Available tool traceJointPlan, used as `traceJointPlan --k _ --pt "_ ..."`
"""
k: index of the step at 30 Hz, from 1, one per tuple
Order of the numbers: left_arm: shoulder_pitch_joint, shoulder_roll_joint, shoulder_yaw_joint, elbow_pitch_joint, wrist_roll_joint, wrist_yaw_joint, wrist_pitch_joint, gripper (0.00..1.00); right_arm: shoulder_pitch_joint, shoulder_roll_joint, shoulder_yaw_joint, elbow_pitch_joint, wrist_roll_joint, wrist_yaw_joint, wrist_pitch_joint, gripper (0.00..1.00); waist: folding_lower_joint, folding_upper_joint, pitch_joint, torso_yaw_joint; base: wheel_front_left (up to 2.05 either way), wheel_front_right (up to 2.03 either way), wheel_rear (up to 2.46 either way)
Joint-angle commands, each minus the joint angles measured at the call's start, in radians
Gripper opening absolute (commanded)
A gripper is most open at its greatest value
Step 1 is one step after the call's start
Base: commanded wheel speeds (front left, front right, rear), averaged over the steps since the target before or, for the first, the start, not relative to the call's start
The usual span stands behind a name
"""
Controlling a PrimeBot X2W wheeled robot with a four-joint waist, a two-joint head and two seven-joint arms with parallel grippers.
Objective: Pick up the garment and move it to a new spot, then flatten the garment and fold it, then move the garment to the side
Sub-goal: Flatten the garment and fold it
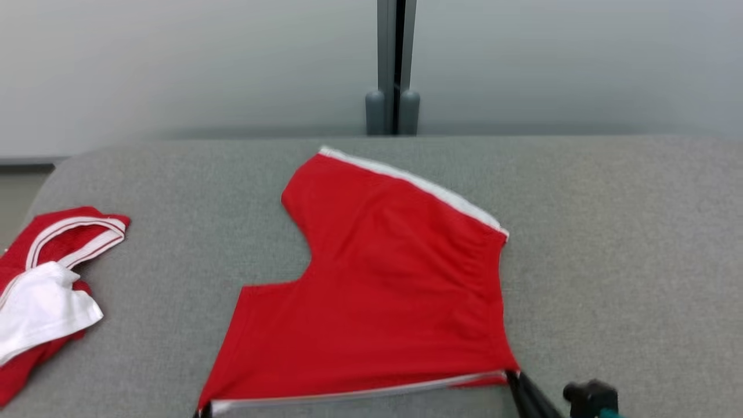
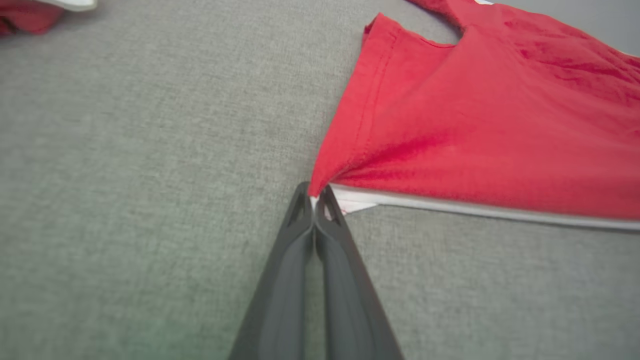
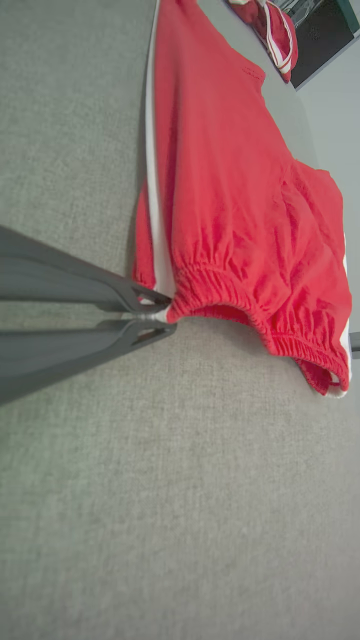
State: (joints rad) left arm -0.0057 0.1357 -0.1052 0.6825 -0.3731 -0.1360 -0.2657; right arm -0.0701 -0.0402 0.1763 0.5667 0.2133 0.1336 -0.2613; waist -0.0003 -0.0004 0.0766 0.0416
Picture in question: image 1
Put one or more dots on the grey baseboard strip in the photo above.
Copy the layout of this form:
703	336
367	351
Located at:
29	162

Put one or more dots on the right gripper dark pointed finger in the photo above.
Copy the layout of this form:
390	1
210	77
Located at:
543	403
525	400

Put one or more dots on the red shorts white trim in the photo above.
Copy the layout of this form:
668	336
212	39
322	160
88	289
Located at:
377	290

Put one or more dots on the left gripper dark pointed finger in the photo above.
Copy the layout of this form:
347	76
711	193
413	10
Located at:
201	414

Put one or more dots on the red jersey white sleeves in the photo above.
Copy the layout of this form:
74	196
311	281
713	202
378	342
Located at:
58	238

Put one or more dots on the grey partition post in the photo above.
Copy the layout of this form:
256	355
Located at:
409	58
384	52

